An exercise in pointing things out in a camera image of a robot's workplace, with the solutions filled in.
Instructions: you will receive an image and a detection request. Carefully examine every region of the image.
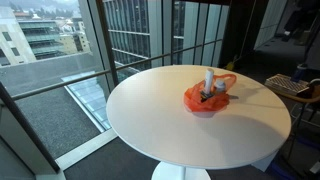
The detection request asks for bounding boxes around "orange plastic bag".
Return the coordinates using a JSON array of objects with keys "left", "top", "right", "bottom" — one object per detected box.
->
[{"left": 183, "top": 73, "right": 238, "bottom": 113}]

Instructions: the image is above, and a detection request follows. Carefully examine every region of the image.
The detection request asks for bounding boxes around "yellow and black box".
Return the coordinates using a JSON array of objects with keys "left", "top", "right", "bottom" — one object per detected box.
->
[{"left": 199, "top": 90, "right": 215, "bottom": 103}]

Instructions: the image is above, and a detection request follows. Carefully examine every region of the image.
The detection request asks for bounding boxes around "tall white tube with barcode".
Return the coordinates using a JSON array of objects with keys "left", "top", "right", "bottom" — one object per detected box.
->
[{"left": 203, "top": 68, "right": 215, "bottom": 95}]

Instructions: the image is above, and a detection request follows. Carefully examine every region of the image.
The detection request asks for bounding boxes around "yellow floor object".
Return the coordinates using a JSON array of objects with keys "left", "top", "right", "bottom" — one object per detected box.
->
[{"left": 224, "top": 54, "right": 236, "bottom": 72}]

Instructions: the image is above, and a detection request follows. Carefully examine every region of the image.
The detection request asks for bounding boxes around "metal window railing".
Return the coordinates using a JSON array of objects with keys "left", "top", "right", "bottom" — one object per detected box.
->
[{"left": 11, "top": 38, "right": 224, "bottom": 102}]

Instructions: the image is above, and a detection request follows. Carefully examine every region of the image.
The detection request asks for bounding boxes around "wooden chair armrest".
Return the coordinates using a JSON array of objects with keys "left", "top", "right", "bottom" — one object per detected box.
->
[{"left": 279, "top": 78, "right": 320, "bottom": 104}]

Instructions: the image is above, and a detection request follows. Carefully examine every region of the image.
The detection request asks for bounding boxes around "dark window frame post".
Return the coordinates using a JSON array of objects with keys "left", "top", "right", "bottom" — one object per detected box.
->
[
  {"left": 0, "top": 81, "right": 62, "bottom": 174},
  {"left": 95, "top": 0, "right": 120, "bottom": 88}
]

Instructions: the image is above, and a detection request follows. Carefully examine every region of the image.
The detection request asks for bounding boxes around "white table pedestal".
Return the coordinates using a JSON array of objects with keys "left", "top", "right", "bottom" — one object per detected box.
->
[{"left": 150, "top": 161, "right": 212, "bottom": 180}]

